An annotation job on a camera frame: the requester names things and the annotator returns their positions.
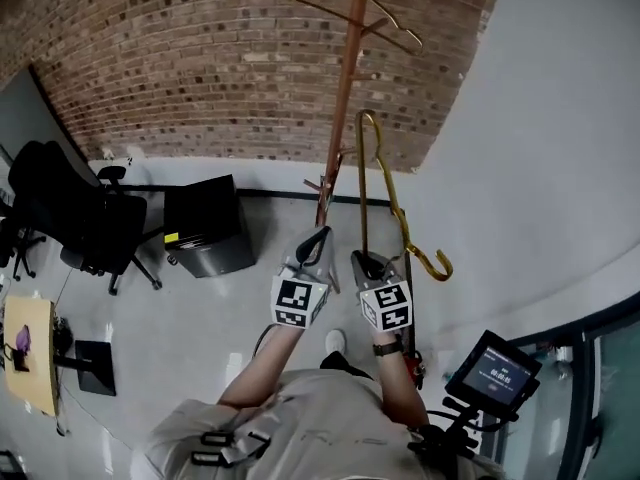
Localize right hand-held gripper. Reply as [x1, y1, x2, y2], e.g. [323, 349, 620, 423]
[350, 249, 414, 333]

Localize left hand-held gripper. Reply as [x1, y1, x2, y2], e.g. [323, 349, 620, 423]
[271, 225, 343, 330]

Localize gold metal clothes hanger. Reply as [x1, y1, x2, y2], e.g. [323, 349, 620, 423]
[290, 0, 425, 57]
[354, 109, 455, 283]

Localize brown wooden coat rack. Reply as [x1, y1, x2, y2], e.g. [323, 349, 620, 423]
[302, 0, 390, 232]

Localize person's left forearm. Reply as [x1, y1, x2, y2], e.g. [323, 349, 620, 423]
[218, 324, 304, 410]

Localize person's right forearm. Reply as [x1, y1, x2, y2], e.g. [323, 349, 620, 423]
[371, 329, 430, 430]

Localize black thin pole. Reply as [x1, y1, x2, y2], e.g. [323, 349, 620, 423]
[403, 247, 417, 355]

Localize person's white shoe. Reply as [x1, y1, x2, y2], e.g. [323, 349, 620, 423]
[324, 328, 348, 357]

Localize person's black trouser leg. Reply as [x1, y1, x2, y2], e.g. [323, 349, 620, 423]
[318, 350, 377, 382]

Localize red object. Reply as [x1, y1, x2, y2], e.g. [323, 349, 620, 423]
[401, 351, 427, 390]

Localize black cabinet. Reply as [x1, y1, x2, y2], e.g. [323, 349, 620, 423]
[163, 173, 258, 280]

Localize black mounted display screen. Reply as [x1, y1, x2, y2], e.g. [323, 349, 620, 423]
[444, 329, 544, 422]

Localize person's beige shirt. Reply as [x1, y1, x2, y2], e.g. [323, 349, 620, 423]
[143, 367, 504, 480]

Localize black office chair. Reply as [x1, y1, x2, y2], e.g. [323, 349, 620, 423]
[7, 140, 164, 297]

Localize black flat stand base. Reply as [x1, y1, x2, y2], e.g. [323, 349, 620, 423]
[73, 338, 118, 398]

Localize black wheeled chair base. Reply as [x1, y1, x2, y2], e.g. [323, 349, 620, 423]
[0, 217, 47, 283]

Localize light wooden table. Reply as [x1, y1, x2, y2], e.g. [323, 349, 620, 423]
[3, 295, 60, 418]

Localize black chest strap buckles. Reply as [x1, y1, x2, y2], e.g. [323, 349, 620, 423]
[188, 430, 272, 469]

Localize glass door with dark frame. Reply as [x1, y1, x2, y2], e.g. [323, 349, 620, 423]
[492, 291, 640, 480]

